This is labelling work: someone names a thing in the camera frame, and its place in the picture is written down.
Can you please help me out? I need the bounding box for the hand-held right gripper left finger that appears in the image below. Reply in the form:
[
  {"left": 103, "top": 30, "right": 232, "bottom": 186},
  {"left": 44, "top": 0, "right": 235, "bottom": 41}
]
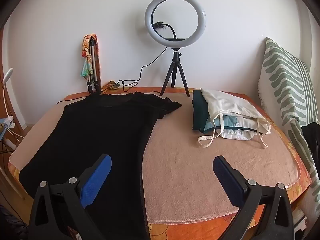
[{"left": 29, "top": 153, "right": 112, "bottom": 240}]

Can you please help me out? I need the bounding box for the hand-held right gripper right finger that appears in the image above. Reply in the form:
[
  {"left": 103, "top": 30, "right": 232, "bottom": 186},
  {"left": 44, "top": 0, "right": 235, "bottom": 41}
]
[{"left": 212, "top": 155, "right": 294, "bottom": 240}]

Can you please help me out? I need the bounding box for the black t-shirt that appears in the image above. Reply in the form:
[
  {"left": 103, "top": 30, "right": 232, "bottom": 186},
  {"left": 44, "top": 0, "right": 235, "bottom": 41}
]
[{"left": 19, "top": 92, "right": 182, "bottom": 240}]

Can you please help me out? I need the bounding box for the pink blanket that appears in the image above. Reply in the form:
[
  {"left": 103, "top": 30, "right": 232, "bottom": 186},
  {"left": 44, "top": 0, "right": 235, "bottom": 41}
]
[{"left": 9, "top": 90, "right": 302, "bottom": 224}]

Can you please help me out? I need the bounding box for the light blue folded garment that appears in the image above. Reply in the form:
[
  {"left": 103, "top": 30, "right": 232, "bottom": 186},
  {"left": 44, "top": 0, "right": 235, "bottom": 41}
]
[{"left": 204, "top": 115, "right": 258, "bottom": 133}]

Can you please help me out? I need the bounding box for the dark green folded garment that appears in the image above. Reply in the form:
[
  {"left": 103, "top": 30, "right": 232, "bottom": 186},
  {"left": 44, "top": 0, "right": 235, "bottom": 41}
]
[{"left": 192, "top": 89, "right": 215, "bottom": 133}]

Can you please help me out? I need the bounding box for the dark cloth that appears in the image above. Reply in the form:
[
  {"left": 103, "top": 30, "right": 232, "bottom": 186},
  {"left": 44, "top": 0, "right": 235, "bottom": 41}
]
[{"left": 301, "top": 122, "right": 320, "bottom": 180}]

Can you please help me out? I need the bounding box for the small patterned cloth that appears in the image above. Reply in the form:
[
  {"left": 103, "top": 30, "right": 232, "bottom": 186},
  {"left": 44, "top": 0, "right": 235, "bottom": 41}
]
[{"left": 101, "top": 80, "right": 123, "bottom": 90}]

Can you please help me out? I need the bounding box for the colourful patterned scarf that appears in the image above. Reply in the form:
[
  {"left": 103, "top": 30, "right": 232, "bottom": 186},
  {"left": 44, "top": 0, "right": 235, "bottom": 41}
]
[{"left": 79, "top": 34, "right": 98, "bottom": 82}]

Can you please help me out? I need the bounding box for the green striped white cushion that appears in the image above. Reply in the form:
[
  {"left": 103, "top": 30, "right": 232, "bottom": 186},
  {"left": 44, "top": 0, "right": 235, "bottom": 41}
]
[{"left": 257, "top": 37, "right": 320, "bottom": 205}]

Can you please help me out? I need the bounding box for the folded silver tripod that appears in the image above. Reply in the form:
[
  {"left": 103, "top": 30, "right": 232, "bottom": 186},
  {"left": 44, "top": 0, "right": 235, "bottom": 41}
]
[{"left": 86, "top": 36, "right": 102, "bottom": 94}]

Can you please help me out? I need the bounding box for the white desk lamp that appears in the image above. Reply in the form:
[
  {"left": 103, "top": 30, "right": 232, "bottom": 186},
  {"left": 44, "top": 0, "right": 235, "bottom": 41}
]
[{"left": 2, "top": 68, "right": 15, "bottom": 128}]

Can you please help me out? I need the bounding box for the black mini tripod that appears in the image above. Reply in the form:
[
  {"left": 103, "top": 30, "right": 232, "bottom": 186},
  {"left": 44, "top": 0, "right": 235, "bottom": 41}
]
[{"left": 159, "top": 47, "right": 191, "bottom": 97}]

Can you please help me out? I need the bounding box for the black ring light cable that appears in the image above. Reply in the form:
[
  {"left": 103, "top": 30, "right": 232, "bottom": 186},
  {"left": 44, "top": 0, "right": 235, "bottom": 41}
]
[{"left": 56, "top": 45, "right": 168, "bottom": 105}]

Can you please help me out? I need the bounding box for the white ring light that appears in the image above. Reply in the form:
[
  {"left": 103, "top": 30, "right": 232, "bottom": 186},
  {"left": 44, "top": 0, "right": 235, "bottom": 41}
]
[{"left": 144, "top": 0, "right": 207, "bottom": 48}]

